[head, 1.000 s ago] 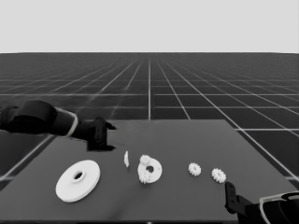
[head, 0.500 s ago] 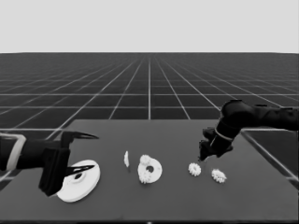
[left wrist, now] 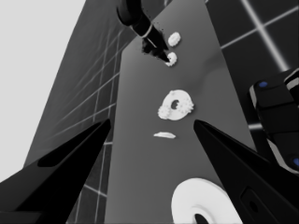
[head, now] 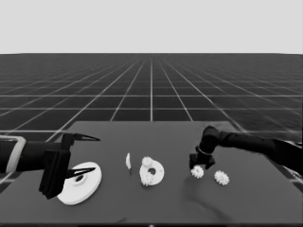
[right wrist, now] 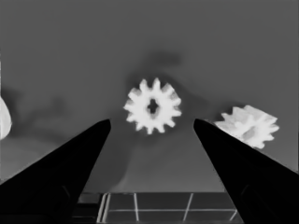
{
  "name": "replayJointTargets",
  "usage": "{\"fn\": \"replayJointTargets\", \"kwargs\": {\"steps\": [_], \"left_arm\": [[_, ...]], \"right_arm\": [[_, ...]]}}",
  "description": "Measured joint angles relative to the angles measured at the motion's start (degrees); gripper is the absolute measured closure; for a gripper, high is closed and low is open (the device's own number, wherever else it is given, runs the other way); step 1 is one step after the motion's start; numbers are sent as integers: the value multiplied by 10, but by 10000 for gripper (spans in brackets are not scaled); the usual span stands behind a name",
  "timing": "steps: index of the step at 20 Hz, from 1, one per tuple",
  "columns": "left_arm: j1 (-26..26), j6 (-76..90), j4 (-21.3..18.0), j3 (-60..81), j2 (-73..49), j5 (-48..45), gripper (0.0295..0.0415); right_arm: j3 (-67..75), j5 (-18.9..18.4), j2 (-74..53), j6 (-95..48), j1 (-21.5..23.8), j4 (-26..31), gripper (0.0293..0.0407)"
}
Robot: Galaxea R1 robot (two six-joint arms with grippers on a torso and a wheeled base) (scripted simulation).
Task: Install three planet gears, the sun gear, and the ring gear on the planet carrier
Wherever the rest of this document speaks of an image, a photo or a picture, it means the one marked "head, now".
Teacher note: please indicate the small white toothed gear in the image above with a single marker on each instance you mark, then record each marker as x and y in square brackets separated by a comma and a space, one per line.
[200, 173]
[149, 180]
[150, 162]
[224, 179]

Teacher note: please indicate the large thick white disc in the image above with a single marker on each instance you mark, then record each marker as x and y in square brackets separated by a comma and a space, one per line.
[85, 190]

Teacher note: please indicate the white round carrier with pins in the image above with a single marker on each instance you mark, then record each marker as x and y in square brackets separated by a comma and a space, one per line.
[159, 171]

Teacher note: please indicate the small thin white T-shaped piece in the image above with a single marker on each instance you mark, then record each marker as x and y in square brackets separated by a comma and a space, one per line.
[128, 161]

